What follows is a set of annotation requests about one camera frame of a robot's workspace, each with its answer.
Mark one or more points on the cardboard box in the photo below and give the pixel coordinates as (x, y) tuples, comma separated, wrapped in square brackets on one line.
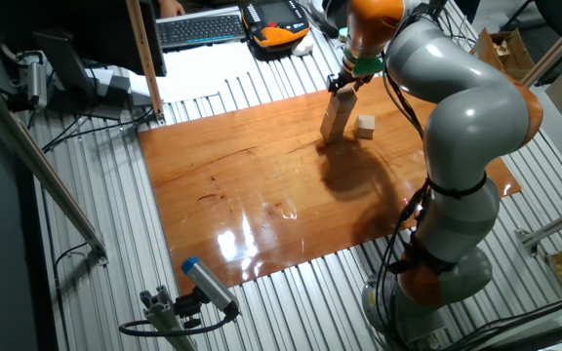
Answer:
[(505, 53)]

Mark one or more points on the mint green small object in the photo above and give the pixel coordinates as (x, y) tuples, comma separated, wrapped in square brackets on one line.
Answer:
[(343, 34)]

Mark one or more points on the person hand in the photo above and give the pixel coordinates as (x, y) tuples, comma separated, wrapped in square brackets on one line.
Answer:
[(171, 7)]

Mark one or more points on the black round device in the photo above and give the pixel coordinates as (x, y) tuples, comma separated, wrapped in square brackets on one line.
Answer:
[(330, 12)]

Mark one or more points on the varnished wooden board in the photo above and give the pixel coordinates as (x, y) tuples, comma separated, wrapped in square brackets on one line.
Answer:
[(261, 205)]

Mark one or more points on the orange and black teach pendant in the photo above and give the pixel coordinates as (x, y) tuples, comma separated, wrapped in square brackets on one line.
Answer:
[(276, 24)]

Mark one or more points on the tan frame post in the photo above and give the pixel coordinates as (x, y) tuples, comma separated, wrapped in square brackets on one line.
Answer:
[(144, 58)]

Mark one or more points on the black monitor with stand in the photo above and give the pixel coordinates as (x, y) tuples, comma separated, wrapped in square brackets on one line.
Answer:
[(66, 24)]

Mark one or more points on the white paper sheets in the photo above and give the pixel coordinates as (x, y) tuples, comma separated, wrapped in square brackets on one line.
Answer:
[(198, 68)]

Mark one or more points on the grey aluminium frame strut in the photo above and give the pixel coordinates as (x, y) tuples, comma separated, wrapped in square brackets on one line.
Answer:
[(554, 224), (559, 46), (42, 166)]

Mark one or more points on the aluminium profile camera post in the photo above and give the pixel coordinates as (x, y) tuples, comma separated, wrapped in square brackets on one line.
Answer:
[(164, 317)]

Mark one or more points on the silver camera with blue cap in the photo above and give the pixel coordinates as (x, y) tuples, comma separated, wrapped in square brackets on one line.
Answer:
[(208, 285)]

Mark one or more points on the green camera mount flange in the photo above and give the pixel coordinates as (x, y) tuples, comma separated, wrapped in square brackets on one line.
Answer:
[(365, 66)]

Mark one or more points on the silver camera on clamp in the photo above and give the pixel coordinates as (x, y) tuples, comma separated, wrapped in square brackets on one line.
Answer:
[(37, 83)]

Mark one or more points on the white rounded object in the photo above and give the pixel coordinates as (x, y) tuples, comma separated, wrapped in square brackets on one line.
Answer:
[(303, 45)]

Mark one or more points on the black keyboard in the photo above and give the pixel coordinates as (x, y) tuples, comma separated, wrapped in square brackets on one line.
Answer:
[(200, 30)]

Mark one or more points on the light wooden cube block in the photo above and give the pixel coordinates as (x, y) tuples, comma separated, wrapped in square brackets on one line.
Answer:
[(331, 137), (345, 96), (337, 112), (364, 127), (333, 126)]

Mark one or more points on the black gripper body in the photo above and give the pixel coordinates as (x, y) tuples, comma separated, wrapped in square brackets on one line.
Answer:
[(351, 79)]

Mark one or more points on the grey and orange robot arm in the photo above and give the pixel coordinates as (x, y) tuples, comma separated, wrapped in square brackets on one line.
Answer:
[(461, 97)]

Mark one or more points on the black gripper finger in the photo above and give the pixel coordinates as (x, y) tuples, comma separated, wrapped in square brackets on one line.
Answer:
[(357, 84), (334, 84)]

